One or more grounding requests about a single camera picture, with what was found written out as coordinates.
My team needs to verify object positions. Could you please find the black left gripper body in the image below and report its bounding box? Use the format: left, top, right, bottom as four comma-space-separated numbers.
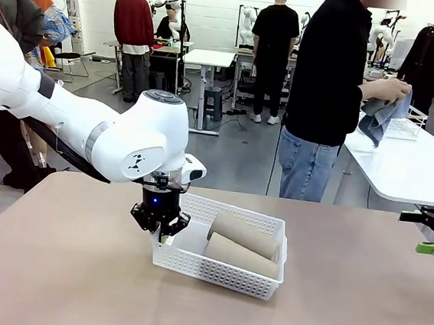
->
135, 180, 185, 229

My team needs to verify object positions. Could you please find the white perforated plastic basket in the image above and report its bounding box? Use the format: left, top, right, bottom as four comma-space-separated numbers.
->
147, 190, 292, 303

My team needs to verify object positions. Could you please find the cardboard roll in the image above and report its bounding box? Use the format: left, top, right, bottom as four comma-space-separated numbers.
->
205, 210, 283, 262
201, 231, 284, 281

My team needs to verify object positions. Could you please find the blue grey cloth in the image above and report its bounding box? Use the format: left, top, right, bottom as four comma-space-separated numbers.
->
356, 81, 414, 151

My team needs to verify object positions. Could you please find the person's right hand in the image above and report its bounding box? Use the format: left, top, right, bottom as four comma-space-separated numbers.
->
361, 73, 413, 106

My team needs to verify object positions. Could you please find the large white side table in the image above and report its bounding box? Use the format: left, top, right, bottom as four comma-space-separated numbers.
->
338, 108, 434, 210

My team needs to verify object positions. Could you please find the grey plastic stool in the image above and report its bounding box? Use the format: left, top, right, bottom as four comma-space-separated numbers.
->
201, 85, 226, 124

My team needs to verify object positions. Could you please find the small white desk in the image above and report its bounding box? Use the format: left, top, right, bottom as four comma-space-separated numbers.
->
175, 47, 237, 138

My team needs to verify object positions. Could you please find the person in black jacket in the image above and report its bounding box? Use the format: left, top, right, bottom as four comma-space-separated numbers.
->
392, 0, 434, 119

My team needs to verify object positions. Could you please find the black tall stand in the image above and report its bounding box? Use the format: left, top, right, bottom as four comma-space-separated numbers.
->
171, 0, 194, 93

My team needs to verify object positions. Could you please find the black round stool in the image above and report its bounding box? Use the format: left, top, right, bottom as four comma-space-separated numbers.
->
51, 49, 93, 86

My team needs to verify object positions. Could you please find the person in red sweater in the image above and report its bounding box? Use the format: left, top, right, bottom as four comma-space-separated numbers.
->
105, 0, 159, 106

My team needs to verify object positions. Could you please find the seated person with headset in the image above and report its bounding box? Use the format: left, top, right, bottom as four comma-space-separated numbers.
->
154, 0, 194, 44

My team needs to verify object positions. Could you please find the person in black shirt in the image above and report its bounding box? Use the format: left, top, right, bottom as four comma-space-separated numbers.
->
273, 0, 376, 206

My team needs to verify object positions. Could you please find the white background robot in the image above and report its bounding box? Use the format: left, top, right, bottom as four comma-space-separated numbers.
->
236, 5, 260, 47
366, 22, 397, 56

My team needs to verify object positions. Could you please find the person in black t-shirt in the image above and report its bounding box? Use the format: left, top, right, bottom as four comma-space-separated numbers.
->
243, 0, 304, 128

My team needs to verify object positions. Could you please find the blue patterned fabric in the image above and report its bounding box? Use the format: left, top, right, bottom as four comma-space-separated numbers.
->
38, 3, 78, 48

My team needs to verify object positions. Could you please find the person in grey jacket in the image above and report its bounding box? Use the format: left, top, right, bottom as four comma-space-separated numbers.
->
0, 0, 74, 196

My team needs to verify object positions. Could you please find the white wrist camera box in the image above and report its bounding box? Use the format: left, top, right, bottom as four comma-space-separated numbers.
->
181, 153, 209, 187

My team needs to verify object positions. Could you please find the white wire rack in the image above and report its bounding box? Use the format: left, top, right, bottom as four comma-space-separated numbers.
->
382, 102, 430, 143

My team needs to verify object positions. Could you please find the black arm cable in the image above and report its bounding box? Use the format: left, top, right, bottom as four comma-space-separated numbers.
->
18, 115, 119, 185

